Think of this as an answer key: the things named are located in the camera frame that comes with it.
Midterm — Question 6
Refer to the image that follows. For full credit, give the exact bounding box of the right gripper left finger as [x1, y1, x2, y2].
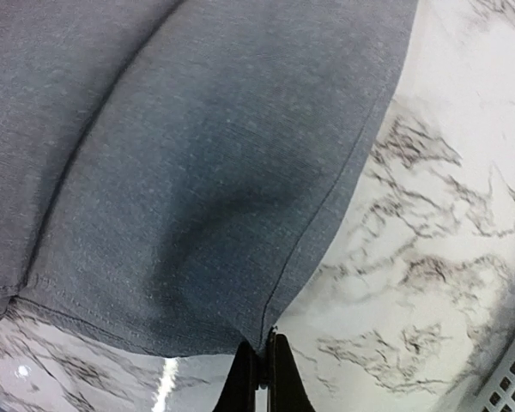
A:
[214, 342, 260, 412]

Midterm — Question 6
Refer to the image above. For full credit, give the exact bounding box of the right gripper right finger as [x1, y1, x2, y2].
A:
[265, 330, 315, 412]

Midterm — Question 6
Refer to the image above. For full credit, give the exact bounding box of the grey long sleeve shirt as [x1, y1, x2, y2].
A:
[0, 1, 417, 357]

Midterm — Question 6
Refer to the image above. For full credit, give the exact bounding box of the white plastic laundry basket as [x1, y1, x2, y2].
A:
[435, 305, 515, 411]

